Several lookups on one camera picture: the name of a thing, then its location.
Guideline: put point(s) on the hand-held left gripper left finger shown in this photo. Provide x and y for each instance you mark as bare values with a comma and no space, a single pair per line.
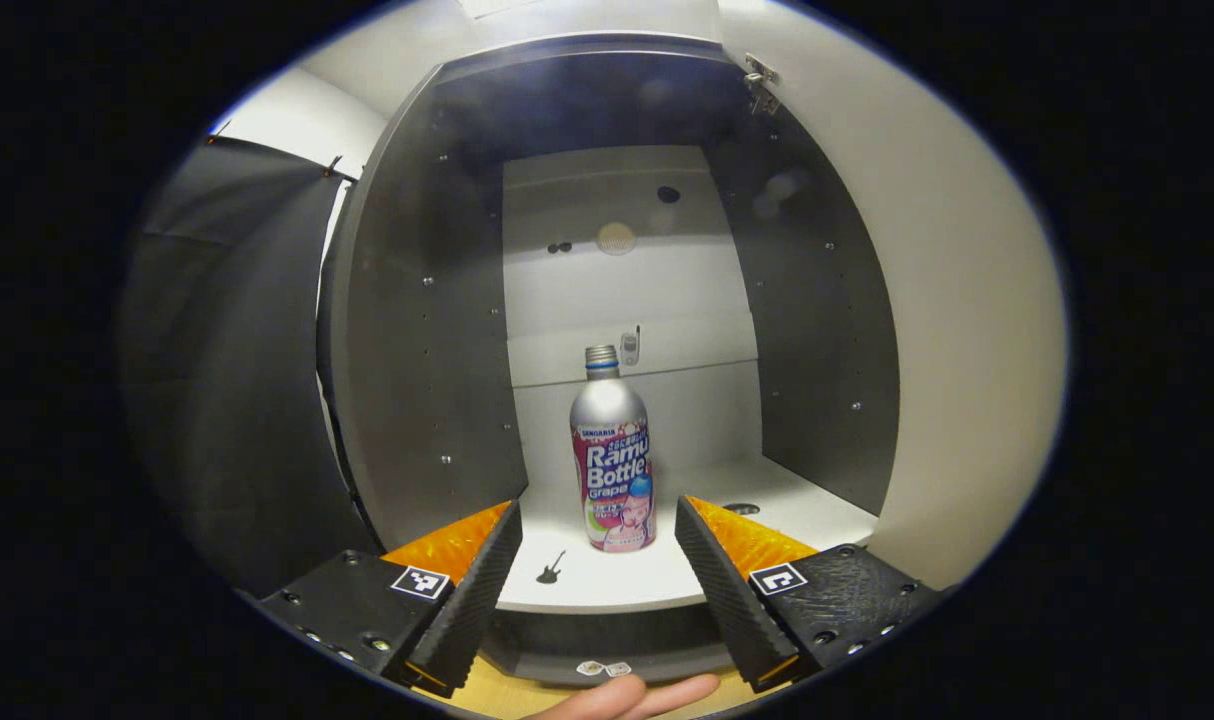
472,600

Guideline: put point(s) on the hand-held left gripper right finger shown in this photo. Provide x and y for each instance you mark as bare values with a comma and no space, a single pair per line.
727,600

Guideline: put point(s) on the silver bottle with pink label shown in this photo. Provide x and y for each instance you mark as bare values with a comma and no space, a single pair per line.
612,460

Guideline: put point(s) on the dark grey cabinet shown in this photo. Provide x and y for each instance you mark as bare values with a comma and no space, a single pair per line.
427,350

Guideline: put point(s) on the beige cabinet door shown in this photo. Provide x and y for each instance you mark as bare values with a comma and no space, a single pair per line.
967,330

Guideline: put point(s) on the white cabinet shelf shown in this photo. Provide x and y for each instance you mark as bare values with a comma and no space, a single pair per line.
607,580

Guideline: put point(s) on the metal door hinge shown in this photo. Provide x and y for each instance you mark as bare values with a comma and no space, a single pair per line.
762,85

